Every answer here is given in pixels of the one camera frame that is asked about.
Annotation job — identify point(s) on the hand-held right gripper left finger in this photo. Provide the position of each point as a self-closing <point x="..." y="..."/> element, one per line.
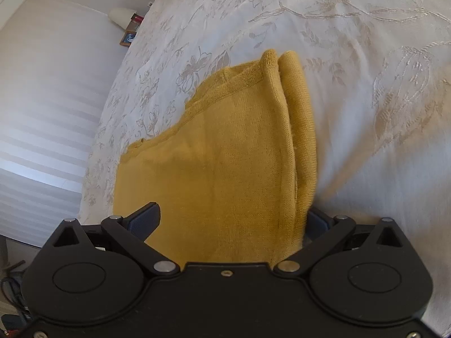
<point x="146" y="220"/>

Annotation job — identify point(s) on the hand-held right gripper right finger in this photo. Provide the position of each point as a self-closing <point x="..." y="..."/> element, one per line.
<point x="320" y="223"/>

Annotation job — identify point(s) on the mustard yellow knit sweater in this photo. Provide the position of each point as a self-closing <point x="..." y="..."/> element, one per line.
<point x="218" y="169"/>

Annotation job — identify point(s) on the red book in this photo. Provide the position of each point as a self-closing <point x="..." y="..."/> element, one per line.
<point x="138" y="18"/>

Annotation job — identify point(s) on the white table lamp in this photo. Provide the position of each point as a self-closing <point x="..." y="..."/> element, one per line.
<point x="121" y="16"/>

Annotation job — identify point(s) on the wooden picture frame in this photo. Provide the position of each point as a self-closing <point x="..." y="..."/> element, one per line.
<point x="127" y="38"/>

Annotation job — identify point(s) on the white floral bedspread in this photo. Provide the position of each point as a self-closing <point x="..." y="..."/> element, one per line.
<point x="352" y="77"/>

